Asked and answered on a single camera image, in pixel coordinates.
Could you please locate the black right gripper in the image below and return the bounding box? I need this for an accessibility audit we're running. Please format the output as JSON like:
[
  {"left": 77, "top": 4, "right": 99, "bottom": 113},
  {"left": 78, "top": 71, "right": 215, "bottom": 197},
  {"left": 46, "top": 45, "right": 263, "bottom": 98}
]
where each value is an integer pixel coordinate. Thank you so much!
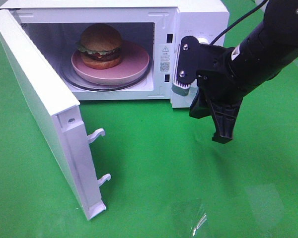
[{"left": 189, "top": 46, "right": 243, "bottom": 144}]

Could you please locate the white microwave knob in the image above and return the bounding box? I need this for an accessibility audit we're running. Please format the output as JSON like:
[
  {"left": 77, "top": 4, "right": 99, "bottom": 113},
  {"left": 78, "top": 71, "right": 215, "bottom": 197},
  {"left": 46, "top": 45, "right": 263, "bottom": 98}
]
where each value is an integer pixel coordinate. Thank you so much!
[{"left": 197, "top": 37, "right": 210, "bottom": 45}]

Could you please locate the pink round plate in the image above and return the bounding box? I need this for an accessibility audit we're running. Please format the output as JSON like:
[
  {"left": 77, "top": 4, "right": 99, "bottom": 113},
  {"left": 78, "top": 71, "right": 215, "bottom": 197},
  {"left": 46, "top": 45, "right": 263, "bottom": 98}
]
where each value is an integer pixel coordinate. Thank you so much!
[{"left": 71, "top": 40, "right": 150, "bottom": 86}]

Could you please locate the burger with lettuce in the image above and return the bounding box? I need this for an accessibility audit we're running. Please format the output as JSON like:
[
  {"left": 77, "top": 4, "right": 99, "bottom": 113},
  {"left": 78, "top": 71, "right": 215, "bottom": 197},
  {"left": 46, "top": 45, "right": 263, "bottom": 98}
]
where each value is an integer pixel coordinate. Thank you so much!
[{"left": 76, "top": 23, "right": 123, "bottom": 69}]

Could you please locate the white microwave door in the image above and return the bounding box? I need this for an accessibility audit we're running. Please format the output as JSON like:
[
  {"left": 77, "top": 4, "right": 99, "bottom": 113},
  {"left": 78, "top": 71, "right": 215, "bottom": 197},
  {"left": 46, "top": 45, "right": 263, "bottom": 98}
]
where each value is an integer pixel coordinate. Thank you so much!
[{"left": 0, "top": 10, "right": 111, "bottom": 219}]

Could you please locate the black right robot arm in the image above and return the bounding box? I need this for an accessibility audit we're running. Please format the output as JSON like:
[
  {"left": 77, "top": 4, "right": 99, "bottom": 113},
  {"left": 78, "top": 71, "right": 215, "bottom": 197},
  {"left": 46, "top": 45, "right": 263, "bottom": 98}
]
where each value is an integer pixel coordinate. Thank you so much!
[{"left": 190, "top": 0, "right": 298, "bottom": 144}]

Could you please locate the warning label with QR code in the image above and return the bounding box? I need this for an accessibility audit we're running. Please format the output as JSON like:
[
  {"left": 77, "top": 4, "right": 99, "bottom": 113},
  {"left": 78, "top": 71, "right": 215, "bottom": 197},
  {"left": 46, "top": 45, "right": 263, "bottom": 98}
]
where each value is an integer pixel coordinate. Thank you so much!
[{"left": 158, "top": 44, "right": 171, "bottom": 73}]

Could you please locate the clear tape strip front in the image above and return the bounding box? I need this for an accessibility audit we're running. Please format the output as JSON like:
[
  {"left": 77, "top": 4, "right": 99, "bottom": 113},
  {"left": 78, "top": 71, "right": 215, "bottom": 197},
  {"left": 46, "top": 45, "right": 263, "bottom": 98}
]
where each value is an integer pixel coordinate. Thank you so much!
[{"left": 170, "top": 198, "right": 208, "bottom": 237}]

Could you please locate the white microwave oven body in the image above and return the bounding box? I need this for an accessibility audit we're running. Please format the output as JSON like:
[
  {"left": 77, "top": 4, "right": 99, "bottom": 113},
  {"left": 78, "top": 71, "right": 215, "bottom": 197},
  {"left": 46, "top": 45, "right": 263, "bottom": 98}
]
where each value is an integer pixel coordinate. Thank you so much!
[{"left": 0, "top": 0, "right": 229, "bottom": 108}]

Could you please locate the glass microwave turntable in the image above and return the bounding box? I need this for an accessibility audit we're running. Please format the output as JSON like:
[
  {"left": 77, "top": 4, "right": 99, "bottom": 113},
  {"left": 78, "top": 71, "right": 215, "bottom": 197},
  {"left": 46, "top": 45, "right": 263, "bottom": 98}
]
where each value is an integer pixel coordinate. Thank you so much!
[{"left": 60, "top": 57, "right": 153, "bottom": 92}]

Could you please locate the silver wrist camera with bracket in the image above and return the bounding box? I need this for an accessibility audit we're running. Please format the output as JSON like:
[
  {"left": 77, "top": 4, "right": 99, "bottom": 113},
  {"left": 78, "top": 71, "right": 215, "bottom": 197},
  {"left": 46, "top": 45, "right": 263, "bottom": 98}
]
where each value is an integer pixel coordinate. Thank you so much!
[{"left": 172, "top": 36, "right": 206, "bottom": 96}]

